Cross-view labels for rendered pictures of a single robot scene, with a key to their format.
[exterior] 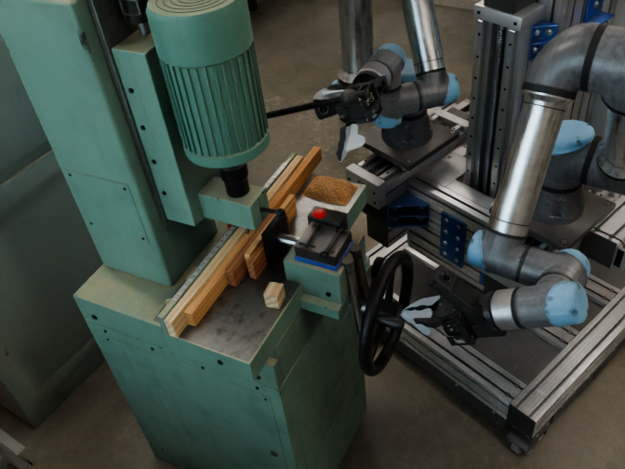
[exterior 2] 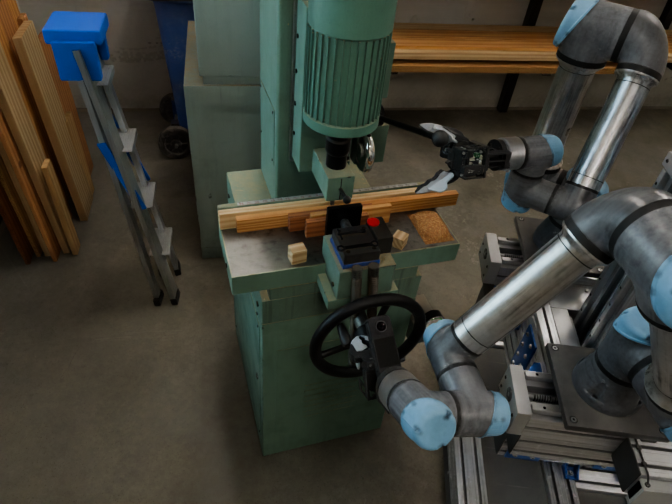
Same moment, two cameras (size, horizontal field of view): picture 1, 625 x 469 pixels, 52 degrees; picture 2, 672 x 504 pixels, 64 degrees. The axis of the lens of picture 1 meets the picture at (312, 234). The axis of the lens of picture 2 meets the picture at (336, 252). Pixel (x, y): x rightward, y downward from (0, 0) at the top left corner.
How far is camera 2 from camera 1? 62 cm
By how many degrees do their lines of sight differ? 27
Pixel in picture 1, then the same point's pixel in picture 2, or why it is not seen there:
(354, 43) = (544, 125)
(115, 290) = (248, 187)
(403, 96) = (535, 189)
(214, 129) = (316, 93)
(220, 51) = (337, 27)
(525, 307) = (398, 396)
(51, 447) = (198, 274)
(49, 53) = not seen: outside the picture
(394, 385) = not seen: hidden behind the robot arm
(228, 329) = (249, 250)
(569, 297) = (424, 415)
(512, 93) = not seen: hidden behind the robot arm
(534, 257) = (460, 373)
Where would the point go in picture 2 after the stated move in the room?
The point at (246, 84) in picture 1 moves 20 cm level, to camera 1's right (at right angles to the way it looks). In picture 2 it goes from (353, 70) to (435, 107)
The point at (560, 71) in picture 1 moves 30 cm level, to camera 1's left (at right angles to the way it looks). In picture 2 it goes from (597, 219) to (430, 137)
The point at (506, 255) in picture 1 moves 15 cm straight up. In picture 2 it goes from (444, 353) to (464, 296)
